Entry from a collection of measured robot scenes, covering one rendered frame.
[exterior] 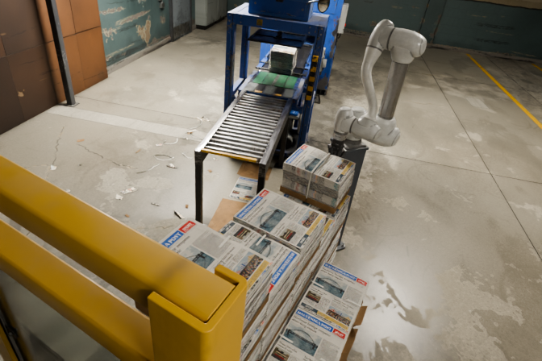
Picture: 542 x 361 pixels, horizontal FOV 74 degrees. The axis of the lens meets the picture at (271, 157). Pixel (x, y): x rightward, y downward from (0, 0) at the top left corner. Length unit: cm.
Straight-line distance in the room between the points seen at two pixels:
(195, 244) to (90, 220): 76
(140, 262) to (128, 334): 21
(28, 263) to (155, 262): 38
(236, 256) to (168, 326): 81
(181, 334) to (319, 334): 153
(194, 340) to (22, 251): 50
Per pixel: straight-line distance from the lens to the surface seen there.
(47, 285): 79
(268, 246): 164
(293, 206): 185
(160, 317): 48
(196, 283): 48
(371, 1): 1108
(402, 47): 229
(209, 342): 46
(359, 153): 267
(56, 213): 61
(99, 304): 74
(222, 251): 128
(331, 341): 197
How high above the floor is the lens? 222
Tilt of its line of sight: 32 degrees down
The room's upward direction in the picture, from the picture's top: 7 degrees clockwise
